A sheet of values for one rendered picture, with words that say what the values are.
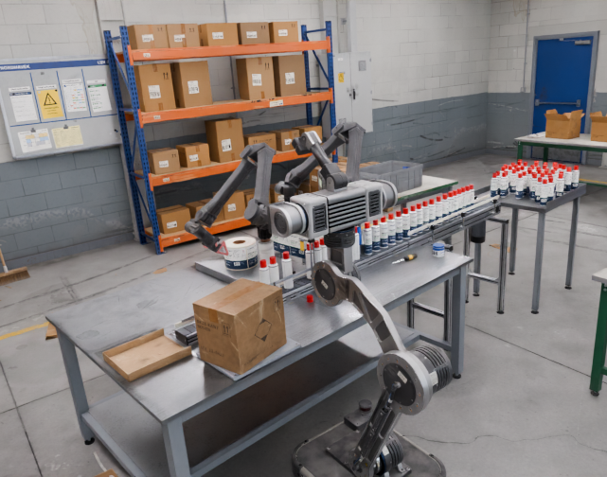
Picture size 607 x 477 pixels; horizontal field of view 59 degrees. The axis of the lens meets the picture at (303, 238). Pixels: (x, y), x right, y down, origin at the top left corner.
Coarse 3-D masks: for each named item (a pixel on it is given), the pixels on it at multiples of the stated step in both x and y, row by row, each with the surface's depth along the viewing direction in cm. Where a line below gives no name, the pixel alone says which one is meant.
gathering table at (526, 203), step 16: (480, 192) 447; (576, 192) 427; (512, 208) 485; (528, 208) 405; (544, 208) 396; (576, 208) 443; (512, 224) 489; (544, 224) 404; (576, 224) 447; (512, 240) 493; (480, 256) 455; (512, 256) 497
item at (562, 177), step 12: (504, 168) 446; (516, 168) 442; (528, 168) 437; (540, 168) 436; (552, 168) 449; (564, 168) 437; (576, 168) 432; (528, 180) 431; (564, 180) 432; (576, 180) 434; (528, 192) 434; (564, 192) 434
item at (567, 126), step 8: (552, 112) 748; (576, 112) 716; (552, 120) 735; (560, 120) 725; (568, 120) 743; (576, 120) 722; (552, 128) 738; (560, 128) 728; (568, 128) 718; (576, 128) 726; (552, 136) 740; (560, 136) 731; (568, 136) 722; (576, 136) 731
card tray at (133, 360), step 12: (144, 336) 251; (156, 336) 255; (120, 348) 244; (132, 348) 247; (144, 348) 246; (156, 348) 246; (168, 348) 245; (180, 348) 244; (108, 360) 235; (120, 360) 238; (132, 360) 237; (144, 360) 237; (156, 360) 236; (168, 360) 232; (120, 372) 226; (132, 372) 221; (144, 372) 225
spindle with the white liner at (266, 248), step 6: (258, 228) 305; (258, 234) 308; (264, 234) 304; (270, 234) 306; (264, 240) 307; (270, 240) 309; (264, 246) 306; (270, 246) 307; (264, 252) 307; (270, 252) 308; (264, 258) 309
